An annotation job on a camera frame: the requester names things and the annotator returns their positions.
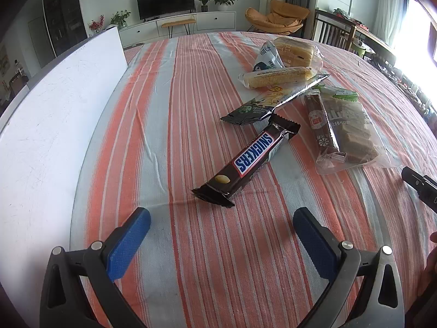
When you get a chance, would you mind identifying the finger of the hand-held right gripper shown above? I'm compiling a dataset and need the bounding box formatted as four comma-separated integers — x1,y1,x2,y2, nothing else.
401,167,437,210

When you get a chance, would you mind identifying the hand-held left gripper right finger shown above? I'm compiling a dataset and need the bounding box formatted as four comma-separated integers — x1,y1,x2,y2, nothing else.
293,207,405,328

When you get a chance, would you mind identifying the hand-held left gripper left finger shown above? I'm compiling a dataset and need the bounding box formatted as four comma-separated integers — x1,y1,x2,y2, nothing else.
40,207,151,328

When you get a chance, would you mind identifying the clear bag of brown cakes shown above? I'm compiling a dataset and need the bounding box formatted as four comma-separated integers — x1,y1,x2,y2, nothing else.
309,85,400,175

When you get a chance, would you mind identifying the brown chocolate bar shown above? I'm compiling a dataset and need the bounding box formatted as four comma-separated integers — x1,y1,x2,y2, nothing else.
191,114,302,207

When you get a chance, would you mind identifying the brown sausage stick packet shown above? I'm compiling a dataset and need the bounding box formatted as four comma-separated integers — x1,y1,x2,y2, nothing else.
304,94,340,154

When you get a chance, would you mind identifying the white box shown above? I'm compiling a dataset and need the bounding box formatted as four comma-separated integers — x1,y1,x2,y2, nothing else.
0,25,128,315

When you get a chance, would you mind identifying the dark green snack packet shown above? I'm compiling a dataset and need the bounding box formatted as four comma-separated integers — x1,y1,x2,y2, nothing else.
220,74,331,126

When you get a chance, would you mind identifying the yellow corn packet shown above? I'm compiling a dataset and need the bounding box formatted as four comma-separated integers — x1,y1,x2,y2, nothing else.
238,66,316,89

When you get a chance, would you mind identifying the person's right hand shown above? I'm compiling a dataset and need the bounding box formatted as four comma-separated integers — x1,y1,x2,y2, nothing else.
417,230,437,298

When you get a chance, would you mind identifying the orange striped tablecloth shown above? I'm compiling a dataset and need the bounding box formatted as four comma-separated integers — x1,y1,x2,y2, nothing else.
70,31,437,328

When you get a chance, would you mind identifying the cluttered dining table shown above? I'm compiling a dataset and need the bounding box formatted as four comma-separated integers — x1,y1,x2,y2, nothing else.
355,24,398,65

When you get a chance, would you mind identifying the dark wooden dining chair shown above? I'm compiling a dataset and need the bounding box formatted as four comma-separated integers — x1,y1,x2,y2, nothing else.
311,9,357,52

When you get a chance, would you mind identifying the sliced bread packet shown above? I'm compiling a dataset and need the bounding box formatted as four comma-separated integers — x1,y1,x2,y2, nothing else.
273,36,323,71

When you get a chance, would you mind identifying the blue and white snack packet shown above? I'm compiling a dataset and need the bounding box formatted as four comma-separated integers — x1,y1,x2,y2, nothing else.
253,40,285,72

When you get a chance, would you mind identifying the orange lounge chair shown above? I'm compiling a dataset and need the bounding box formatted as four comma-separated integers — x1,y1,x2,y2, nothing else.
245,0,311,35

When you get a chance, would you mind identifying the red flower bouquet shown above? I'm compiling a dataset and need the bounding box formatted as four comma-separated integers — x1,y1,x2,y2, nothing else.
88,14,105,34

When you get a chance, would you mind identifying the bushy green potted plant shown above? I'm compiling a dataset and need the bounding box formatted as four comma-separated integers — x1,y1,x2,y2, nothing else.
110,10,131,28

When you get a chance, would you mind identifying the wooden stool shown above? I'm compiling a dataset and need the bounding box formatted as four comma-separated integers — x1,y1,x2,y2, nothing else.
161,18,197,38

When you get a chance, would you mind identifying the white television cabinet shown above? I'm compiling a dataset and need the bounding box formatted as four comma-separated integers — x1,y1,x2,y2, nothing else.
118,11,237,46

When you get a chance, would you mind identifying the dark shelf cabinet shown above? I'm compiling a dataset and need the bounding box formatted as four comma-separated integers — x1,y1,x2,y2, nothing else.
43,0,87,57

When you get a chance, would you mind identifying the black television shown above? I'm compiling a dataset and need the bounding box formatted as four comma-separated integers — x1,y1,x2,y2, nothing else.
136,0,196,20

